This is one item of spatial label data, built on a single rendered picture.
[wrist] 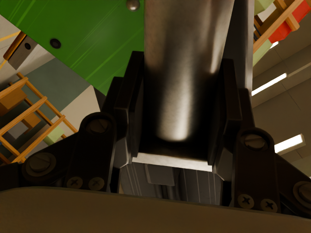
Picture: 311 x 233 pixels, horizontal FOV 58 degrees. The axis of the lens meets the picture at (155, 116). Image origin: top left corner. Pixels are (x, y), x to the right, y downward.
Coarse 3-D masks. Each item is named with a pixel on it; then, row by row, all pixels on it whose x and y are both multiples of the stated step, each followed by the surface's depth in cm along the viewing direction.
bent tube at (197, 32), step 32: (160, 0) 8; (192, 0) 8; (224, 0) 8; (160, 32) 9; (192, 32) 9; (224, 32) 9; (160, 64) 10; (192, 64) 10; (160, 96) 11; (192, 96) 10; (160, 128) 12; (192, 128) 12; (160, 160) 12; (192, 160) 12
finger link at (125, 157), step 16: (128, 64) 12; (112, 80) 12; (128, 80) 11; (112, 96) 11; (128, 96) 10; (112, 112) 11; (128, 112) 10; (128, 128) 10; (64, 144) 9; (128, 144) 11; (32, 160) 9; (48, 160) 9; (64, 160) 9; (128, 160) 11; (32, 176) 9; (48, 176) 9; (64, 176) 9
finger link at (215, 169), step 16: (224, 64) 12; (224, 80) 11; (224, 96) 10; (240, 96) 11; (224, 112) 10; (240, 112) 10; (208, 128) 13; (224, 128) 10; (240, 128) 10; (208, 144) 12; (224, 144) 10; (208, 160) 12; (224, 160) 10; (224, 176) 10; (288, 176) 9; (304, 176) 9; (288, 192) 8; (304, 192) 8; (304, 208) 8
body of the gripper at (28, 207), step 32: (0, 192) 7; (32, 192) 7; (64, 192) 7; (96, 192) 7; (0, 224) 6; (32, 224) 6; (64, 224) 6; (96, 224) 6; (128, 224) 6; (160, 224) 6; (192, 224) 6; (224, 224) 6; (256, 224) 6; (288, 224) 6
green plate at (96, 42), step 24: (0, 0) 23; (24, 0) 23; (48, 0) 22; (72, 0) 22; (96, 0) 22; (120, 0) 22; (24, 24) 24; (48, 24) 24; (72, 24) 24; (96, 24) 23; (120, 24) 23; (48, 48) 26; (72, 48) 25; (96, 48) 25; (120, 48) 25; (96, 72) 27; (120, 72) 26
